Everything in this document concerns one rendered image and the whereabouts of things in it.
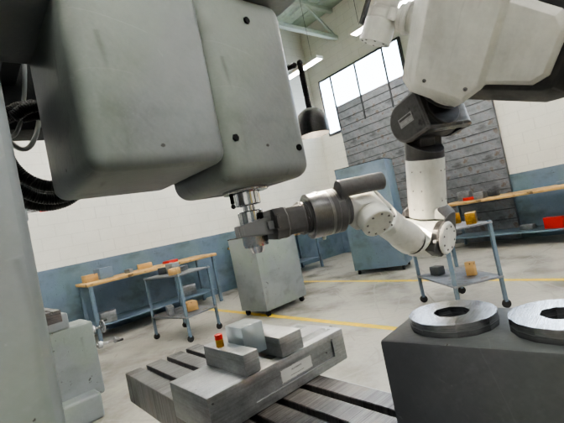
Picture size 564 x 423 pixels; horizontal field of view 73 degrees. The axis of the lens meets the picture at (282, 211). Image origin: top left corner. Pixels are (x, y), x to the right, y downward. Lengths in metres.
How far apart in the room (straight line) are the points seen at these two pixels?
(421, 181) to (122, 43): 0.69
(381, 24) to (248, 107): 0.38
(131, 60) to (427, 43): 0.52
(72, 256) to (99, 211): 0.87
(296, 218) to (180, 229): 7.17
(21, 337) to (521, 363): 0.40
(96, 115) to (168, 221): 7.26
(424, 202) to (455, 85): 0.29
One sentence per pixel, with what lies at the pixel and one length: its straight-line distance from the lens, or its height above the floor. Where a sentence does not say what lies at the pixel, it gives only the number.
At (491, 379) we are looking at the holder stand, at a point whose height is 1.06.
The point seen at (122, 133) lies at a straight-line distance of 0.51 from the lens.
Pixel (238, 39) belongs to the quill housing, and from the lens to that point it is 0.69.
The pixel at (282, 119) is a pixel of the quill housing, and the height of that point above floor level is 1.41.
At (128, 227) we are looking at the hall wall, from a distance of 7.47.
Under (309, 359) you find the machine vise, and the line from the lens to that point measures 0.85.
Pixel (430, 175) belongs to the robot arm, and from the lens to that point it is 0.96.
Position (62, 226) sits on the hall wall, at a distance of 7.23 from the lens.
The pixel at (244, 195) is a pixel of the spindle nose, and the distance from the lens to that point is 0.69.
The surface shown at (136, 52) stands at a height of 1.49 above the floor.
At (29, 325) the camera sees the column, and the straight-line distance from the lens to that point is 0.36.
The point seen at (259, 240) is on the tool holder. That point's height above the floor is 1.21.
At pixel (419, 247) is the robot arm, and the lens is 0.93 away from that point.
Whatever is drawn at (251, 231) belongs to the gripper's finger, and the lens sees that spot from 0.68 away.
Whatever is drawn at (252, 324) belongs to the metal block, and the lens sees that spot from 0.80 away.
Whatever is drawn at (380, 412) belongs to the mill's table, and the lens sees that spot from 0.74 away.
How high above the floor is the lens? 1.24
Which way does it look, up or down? 1 degrees up
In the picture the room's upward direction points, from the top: 12 degrees counter-clockwise
